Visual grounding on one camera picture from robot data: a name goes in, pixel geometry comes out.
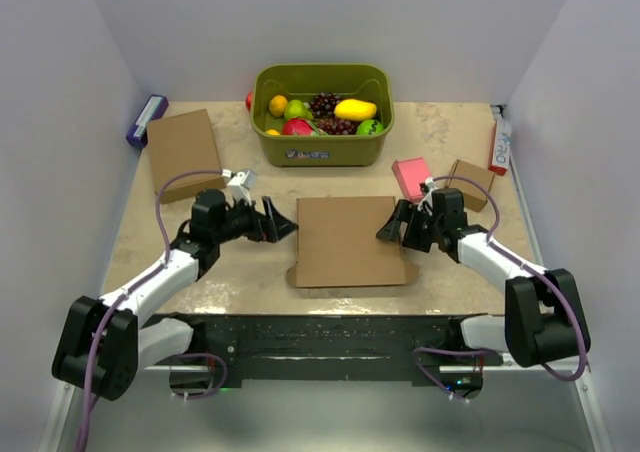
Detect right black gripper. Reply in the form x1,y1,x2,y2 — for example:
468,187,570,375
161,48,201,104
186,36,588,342
376,199,443,253

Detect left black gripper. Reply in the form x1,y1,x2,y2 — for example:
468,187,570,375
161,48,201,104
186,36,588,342
213,194,297,244

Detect brown cardboard paper box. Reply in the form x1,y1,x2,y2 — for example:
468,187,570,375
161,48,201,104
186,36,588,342
286,196,419,288

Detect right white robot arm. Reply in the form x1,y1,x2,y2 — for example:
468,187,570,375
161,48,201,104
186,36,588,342
376,188,591,381

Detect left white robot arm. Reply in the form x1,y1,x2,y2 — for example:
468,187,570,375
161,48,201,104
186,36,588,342
51,189,298,401

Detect small brown cardboard box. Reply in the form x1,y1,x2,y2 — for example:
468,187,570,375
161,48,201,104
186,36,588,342
445,159,496,212

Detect red white toothpaste box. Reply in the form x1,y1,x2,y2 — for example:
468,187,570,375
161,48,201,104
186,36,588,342
488,118,512,176

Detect closed brown cardboard box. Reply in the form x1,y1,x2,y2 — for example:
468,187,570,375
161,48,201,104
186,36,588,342
146,109,225,204

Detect purple white box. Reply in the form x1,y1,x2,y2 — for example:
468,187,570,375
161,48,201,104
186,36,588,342
126,94,169,150

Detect pink sponge block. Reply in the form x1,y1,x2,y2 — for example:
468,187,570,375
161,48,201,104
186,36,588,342
392,157,432,203

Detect pink dragon fruit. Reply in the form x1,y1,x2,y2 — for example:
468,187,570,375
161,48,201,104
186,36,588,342
281,118,318,136

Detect lower purple grapes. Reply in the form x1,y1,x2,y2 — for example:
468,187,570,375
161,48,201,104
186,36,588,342
315,117,360,136

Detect purple grapes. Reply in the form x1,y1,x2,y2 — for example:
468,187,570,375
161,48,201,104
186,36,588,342
309,92,342,119
315,117,360,136

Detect yellow mango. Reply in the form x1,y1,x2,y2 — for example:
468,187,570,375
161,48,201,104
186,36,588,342
333,99,377,122

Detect green pear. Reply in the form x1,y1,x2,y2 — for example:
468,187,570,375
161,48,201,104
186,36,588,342
283,99,313,121

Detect orange fruit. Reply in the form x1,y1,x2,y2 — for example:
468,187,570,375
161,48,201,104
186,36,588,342
268,95,288,118

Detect upper purple grapes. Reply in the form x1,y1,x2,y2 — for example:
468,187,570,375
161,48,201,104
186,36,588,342
309,92,342,119

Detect red fruit behind bin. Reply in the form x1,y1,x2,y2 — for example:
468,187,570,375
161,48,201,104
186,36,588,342
245,91,253,112

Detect olive green plastic bin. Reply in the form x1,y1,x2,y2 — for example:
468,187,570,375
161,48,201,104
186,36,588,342
250,63,395,167

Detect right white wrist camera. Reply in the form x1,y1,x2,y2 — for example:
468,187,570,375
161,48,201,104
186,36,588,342
418,177,437,212

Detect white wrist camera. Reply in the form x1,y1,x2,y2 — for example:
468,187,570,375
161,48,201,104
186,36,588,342
418,177,437,212
222,169,257,204

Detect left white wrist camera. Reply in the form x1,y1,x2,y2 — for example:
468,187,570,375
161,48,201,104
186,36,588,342
222,169,257,204

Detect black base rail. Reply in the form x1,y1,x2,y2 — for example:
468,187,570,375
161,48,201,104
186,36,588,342
162,314,503,390

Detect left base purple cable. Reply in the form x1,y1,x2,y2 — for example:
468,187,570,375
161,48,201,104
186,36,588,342
169,351,229,401

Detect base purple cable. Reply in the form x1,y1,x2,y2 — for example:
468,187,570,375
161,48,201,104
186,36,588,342
410,346,486,402
169,351,229,401

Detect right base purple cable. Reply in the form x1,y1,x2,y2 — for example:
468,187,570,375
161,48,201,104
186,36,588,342
410,346,486,402

